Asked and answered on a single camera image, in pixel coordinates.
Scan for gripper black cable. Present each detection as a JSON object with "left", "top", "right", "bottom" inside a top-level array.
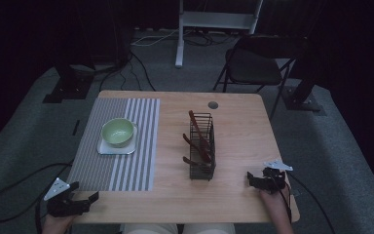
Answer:
[
  {"left": 272, "top": 172, "right": 337, "bottom": 234},
  {"left": 0, "top": 161, "right": 74, "bottom": 234}
]

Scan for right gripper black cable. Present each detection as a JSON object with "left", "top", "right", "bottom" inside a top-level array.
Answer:
[{"left": 272, "top": 172, "right": 337, "bottom": 234}]

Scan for small black floor strip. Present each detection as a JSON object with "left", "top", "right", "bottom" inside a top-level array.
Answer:
[{"left": 71, "top": 119, "right": 81, "bottom": 137}]

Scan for person's left hand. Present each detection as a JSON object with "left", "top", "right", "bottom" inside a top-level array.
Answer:
[{"left": 41, "top": 213, "right": 76, "bottom": 234}]

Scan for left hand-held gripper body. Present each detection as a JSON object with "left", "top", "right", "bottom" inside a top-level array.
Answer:
[{"left": 43, "top": 176, "right": 92, "bottom": 218}]

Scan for white floor cable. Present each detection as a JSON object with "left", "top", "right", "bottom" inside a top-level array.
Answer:
[{"left": 131, "top": 28, "right": 180, "bottom": 47}]

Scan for black stand with base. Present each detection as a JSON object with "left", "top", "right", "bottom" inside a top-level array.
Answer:
[
  {"left": 280, "top": 38, "right": 327, "bottom": 117},
  {"left": 42, "top": 0, "right": 95, "bottom": 104}
]

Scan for black floor cables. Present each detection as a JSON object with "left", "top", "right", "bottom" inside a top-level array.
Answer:
[{"left": 98, "top": 30, "right": 238, "bottom": 93}]

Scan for dark wire basket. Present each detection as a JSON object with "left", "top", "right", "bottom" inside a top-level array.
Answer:
[{"left": 188, "top": 111, "right": 216, "bottom": 181}]

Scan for person's right hand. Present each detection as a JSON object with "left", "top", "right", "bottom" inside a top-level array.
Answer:
[{"left": 259, "top": 187, "right": 290, "bottom": 214}]

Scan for green bowl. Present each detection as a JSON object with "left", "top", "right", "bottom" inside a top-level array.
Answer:
[{"left": 100, "top": 117, "right": 135, "bottom": 148}]

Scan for white metal stand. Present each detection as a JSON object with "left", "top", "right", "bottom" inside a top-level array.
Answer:
[{"left": 174, "top": 0, "right": 264, "bottom": 68}]

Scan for long brown wooden utensil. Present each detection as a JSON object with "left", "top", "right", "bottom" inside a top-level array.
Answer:
[{"left": 188, "top": 109, "right": 212, "bottom": 164}]

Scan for grey striped placemat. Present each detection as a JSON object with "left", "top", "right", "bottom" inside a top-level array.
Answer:
[{"left": 65, "top": 97, "right": 161, "bottom": 192}]

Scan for white square plate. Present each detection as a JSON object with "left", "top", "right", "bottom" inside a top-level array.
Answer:
[{"left": 96, "top": 122, "right": 139, "bottom": 156}]

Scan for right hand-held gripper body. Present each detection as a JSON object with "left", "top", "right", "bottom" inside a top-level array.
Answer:
[{"left": 261, "top": 159, "right": 294, "bottom": 195}]

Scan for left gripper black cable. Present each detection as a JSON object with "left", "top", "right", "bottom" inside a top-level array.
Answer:
[{"left": 0, "top": 161, "right": 74, "bottom": 234}]

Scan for black folding chair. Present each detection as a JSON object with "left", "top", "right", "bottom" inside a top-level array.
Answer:
[{"left": 212, "top": 34, "right": 306, "bottom": 120}]

